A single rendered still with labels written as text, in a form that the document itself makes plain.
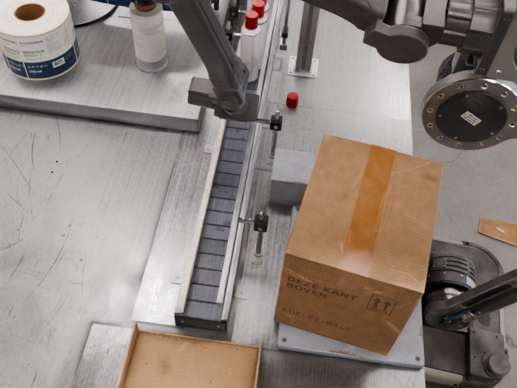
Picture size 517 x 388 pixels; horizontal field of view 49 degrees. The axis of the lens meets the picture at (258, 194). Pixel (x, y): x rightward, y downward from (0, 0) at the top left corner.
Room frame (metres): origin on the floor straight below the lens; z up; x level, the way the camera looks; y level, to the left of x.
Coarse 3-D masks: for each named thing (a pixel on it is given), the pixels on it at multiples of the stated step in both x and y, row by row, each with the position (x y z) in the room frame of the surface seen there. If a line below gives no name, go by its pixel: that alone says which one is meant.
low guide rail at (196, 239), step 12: (240, 48) 1.31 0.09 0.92; (216, 144) 0.94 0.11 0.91; (216, 156) 0.90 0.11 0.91; (204, 192) 0.79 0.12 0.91; (204, 204) 0.76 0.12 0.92; (204, 216) 0.73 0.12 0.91; (192, 252) 0.63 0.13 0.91; (192, 264) 0.60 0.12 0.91; (180, 300) 0.52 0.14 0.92; (180, 312) 0.50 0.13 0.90
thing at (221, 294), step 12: (276, 0) 1.49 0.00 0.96; (264, 60) 1.21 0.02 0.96; (264, 72) 1.16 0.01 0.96; (252, 132) 0.95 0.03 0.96; (240, 180) 0.80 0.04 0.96; (240, 192) 0.76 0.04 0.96; (240, 204) 0.73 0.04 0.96; (228, 240) 0.64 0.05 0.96; (228, 252) 0.61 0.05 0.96; (228, 264) 0.58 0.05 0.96
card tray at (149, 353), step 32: (128, 352) 0.42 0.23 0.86; (160, 352) 0.44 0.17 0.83; (192, 352) 0.45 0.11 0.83; (224, 352) 0.45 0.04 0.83; (256, 352) 0.46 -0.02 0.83; (128, 384) 0.37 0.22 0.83; (160, 384) 0.38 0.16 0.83; (192, 384) 0.38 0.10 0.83; (224, 384) 0.39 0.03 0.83; (256, 384) 0.38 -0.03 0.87
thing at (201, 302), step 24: (240, 144) 0.98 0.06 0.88; (216, 168) 0.90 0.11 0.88; (240, 168) 0.90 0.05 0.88; (216, 192) 0.82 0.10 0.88; (216, 216) 0.75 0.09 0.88; (216, 240) 0.69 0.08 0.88; (216, 264) 0.63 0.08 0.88; (192, 288) 0.57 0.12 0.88; (216, 288) 0.57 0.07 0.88; (192, 312) 0.51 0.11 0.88; (216, 312) 0.52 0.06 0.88
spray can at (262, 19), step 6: (258, 0) 1.30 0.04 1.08; (252, 6) 1.28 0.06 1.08; (258, 6) 1.27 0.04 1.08; (264, 6) 1.28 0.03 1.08; (258, 12) 1.27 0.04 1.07; (264, 12) 1.29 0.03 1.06; (258, 18) 1.27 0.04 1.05; (264, 18) 1.28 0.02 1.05; (258, 24) 1.26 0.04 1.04; (264, 24) 1.27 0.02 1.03; (264, 30) 1.27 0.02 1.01; (264, 36) 1.27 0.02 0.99; (264, 42) 1.28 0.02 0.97; (264, 48) 1.28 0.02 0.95; (258, 66) 1.27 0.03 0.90
